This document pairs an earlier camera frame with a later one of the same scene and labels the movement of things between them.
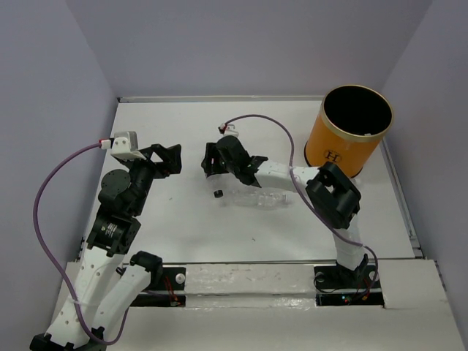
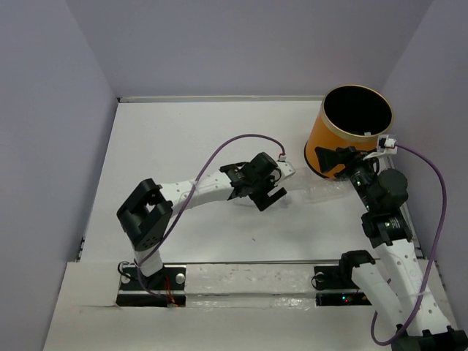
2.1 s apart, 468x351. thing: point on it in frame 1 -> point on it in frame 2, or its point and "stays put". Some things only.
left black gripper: x=172 y=164 -> x=261 y=199
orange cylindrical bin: x=352 y=121 stays put
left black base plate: x=170 y=278 stays put
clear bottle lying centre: x=270 y=199 stays put
